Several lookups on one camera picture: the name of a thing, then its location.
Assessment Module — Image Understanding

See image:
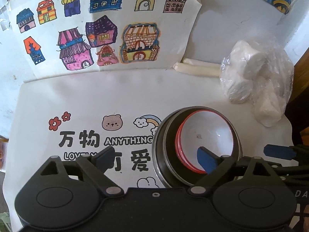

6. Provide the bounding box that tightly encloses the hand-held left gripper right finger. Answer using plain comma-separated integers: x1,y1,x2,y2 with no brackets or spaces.
189,146,288,196

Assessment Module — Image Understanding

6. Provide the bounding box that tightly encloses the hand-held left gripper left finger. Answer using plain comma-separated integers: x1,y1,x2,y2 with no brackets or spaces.
24,146,124,197

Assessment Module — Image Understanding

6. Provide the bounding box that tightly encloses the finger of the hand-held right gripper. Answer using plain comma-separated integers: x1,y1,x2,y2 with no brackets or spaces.
264,144,297,159

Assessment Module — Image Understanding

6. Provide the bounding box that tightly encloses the deep steel bowl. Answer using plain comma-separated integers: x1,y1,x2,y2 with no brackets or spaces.
152,106,242,189

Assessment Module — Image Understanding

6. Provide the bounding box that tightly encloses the white printed cloth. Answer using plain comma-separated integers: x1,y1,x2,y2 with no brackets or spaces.
4,67,293,232

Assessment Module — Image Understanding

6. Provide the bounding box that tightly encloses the clear plastic bag of white lumps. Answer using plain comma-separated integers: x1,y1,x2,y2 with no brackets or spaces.
219,34,294,128

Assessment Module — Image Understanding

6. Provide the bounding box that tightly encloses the white candle stick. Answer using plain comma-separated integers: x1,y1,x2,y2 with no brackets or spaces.
181,57,207,65
173,61,222,78

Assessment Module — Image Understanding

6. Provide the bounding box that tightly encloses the bag of red yellow snacks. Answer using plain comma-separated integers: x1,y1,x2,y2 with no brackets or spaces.
0,135,8,172

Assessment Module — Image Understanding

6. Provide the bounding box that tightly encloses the coloured houses drawing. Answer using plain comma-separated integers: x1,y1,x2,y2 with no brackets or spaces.
8,0,203,72

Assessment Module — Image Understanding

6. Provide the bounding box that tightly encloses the curved wooden frame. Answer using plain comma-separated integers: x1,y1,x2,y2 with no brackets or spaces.
287,51,309,109

